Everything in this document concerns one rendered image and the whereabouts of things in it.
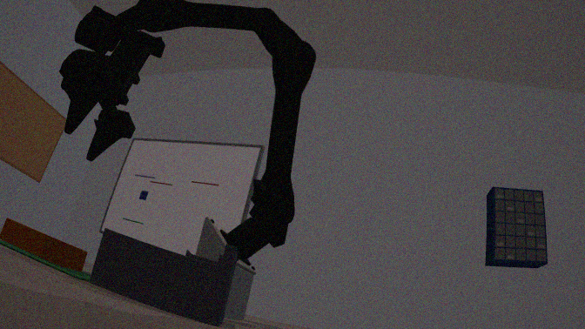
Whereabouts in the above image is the orange l-shaped part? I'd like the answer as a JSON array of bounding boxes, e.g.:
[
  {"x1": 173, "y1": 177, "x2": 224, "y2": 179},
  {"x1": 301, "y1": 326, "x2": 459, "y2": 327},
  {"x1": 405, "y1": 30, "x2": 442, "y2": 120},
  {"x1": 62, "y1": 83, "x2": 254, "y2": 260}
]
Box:
[{"x1": 0, "y1": 218, "x2": 87, "y2": 272}]

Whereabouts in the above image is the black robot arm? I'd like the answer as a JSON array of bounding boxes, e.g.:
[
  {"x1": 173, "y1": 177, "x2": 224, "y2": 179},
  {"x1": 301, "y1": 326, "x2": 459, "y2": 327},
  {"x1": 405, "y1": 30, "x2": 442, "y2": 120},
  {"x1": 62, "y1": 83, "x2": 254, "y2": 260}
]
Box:
[{"x1": 74, "y1": 0, "x2": 316, "y2": 265}]

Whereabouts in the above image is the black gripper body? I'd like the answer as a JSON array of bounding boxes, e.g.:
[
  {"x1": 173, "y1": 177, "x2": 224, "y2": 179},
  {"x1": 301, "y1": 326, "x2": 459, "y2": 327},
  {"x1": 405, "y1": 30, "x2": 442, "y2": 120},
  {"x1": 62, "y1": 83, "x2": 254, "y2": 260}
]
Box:
[{"x1": 65, "y1": 49, "x2": 141, "y2": 139}]

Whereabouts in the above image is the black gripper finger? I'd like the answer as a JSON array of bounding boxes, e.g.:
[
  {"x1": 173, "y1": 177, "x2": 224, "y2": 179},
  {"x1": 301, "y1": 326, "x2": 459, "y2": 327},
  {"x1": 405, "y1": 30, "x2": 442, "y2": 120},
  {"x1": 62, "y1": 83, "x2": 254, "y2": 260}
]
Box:
[
  {"x1": 87, "y1": 119, "x2": 127, "y2": 161},
  {"x1": 64, "y1": 72, "x2": 106, "y2": 135}
]

